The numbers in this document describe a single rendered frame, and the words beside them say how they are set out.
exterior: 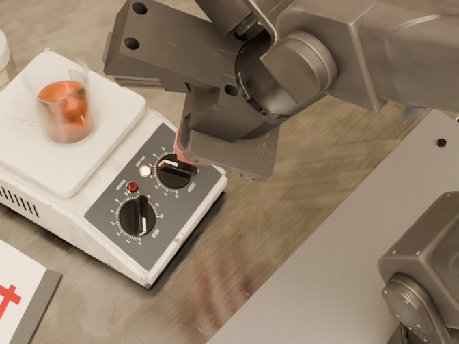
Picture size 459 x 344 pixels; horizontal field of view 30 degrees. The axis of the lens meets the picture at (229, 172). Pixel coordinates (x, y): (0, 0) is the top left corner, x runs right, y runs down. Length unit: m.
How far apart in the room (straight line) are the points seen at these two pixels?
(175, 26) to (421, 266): 0.21
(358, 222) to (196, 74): 0.25
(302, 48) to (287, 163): 0.38
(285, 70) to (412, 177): 0.32
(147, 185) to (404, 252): 0.27
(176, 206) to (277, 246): 0.10
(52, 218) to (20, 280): 0.06
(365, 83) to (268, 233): 0.35
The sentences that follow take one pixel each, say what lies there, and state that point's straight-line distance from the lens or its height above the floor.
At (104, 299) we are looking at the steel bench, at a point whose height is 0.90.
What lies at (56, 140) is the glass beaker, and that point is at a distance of 0.72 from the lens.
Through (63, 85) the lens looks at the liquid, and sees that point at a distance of 0.73.
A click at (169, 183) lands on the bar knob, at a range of 0.74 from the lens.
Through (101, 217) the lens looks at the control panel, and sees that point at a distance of 0.72.
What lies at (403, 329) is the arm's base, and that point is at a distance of 0.67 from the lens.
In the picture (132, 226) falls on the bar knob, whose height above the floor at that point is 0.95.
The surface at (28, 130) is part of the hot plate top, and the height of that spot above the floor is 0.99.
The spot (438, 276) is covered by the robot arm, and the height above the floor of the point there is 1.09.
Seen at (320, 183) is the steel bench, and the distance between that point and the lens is 0.80.
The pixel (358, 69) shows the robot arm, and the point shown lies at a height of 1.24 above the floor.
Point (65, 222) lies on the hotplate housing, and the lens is 0.73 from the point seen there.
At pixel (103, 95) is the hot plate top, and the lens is 0.76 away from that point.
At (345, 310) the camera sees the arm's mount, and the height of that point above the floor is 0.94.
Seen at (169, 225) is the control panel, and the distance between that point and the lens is 0.73.
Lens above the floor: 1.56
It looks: 56 degrees down
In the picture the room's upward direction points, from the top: 1 degrees counter-clockwise
